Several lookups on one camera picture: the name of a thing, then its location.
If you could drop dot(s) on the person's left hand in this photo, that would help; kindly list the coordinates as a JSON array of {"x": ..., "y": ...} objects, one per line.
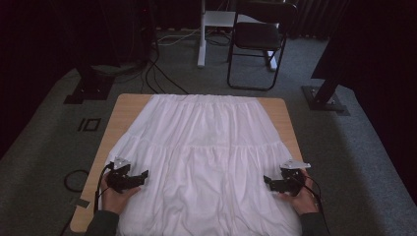
[{"x": 113, "y": 200}]

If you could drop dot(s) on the round grey stand base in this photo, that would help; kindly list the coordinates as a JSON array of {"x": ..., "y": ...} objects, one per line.
[{"x": 114, "y": 69}]

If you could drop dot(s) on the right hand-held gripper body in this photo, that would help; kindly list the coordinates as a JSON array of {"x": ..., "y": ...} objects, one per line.
[{"x": 291, "y": 180}]

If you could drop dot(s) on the person's right hand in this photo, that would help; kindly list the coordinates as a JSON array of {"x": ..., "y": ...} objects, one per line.
[{"x": 305, "y": 201}]

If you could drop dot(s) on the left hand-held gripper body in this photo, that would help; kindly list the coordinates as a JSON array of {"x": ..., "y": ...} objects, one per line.
[{"x": 121, "y": 173}]

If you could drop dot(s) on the black stand with flat base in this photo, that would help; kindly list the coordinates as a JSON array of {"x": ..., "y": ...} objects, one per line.
[{"x": 88, "y": 88}]

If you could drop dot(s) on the white skirt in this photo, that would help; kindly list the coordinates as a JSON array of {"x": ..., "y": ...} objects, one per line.
[{"x": 206, "y": 147}]

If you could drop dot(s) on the black square floor tape marks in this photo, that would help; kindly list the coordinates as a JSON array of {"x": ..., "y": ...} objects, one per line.
[{"x": 89, "y": 125}]

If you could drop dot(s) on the grey tape piece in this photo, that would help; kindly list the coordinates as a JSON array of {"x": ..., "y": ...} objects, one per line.
[{"x": 82, "y": 203}]

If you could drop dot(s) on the white desk frame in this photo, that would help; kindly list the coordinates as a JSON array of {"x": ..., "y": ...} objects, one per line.
[{"x": 201, "y": 39}]

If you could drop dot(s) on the black slanted stand with base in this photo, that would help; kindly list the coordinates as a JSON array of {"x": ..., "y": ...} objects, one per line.
[{"x": 324, "y": 98}]

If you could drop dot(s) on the black folding chair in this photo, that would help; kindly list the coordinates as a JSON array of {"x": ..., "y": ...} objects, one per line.
[{"x": 257, "y": 36}]

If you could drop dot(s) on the dark curtain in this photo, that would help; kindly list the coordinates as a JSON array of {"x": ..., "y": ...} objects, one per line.
[{"x": 314, "y": 16}]

